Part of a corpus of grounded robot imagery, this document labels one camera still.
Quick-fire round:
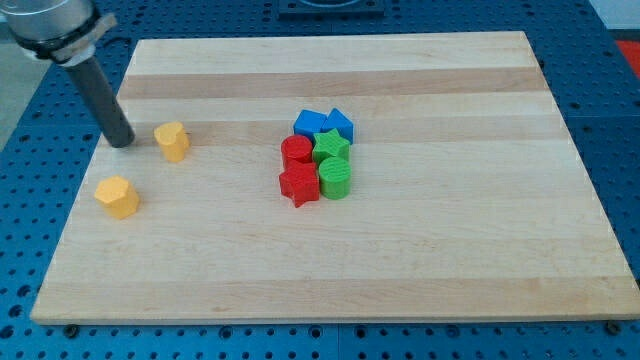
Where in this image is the blue triangle block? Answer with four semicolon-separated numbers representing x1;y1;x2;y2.
321;108;354;144

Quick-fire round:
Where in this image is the light wooden board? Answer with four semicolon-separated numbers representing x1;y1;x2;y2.
31;31;639;325

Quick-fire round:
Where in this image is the red star block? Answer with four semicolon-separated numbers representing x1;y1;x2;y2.
278;162;320;208

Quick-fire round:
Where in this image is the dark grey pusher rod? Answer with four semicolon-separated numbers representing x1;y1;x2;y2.
65;56;135;148

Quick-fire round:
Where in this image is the green star block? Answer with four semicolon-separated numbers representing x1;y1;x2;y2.
312;129;351;165

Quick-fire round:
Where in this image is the red cylinder block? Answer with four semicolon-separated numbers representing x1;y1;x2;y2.
280;134;313;169

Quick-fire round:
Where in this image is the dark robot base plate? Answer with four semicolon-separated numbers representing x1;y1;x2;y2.
277;0;386;19

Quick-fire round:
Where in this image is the blue cube block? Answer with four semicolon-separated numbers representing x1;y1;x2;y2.
293;109;327;144

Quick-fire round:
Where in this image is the green cylinder block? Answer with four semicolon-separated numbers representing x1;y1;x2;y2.
318;157;351;200

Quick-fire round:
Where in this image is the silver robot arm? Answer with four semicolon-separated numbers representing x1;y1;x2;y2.
1;0;135;148

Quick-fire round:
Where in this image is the yellow heart block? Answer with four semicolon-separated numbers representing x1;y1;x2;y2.
154;121;190;163

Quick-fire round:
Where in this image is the yellow hexagon block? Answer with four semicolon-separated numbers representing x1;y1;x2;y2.
94;175;140;219

